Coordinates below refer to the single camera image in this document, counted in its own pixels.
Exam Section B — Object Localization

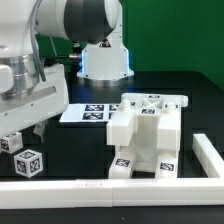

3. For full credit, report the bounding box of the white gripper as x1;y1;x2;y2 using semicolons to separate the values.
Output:
0;64;69;137

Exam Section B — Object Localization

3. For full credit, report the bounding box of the white tagged cube front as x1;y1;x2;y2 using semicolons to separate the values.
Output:
14;149;43;178

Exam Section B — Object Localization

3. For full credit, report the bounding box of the white tagged cube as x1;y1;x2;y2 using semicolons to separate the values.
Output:
14;149;43;178
0;132;23;154

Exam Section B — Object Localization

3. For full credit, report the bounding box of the white chair backrest part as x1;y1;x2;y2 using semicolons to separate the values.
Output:
106;93;188;151

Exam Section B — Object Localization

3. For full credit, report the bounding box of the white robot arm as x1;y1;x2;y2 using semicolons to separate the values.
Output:
0;0;134;138

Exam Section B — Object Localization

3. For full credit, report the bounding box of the white tagged cube left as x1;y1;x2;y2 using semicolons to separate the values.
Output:
0;132;23;154

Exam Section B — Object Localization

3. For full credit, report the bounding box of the flat white tagged plate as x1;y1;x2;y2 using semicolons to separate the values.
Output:
60;104;118;123

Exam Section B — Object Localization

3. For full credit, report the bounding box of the white L-shaped fence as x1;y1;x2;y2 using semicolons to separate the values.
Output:
0;134;224;209

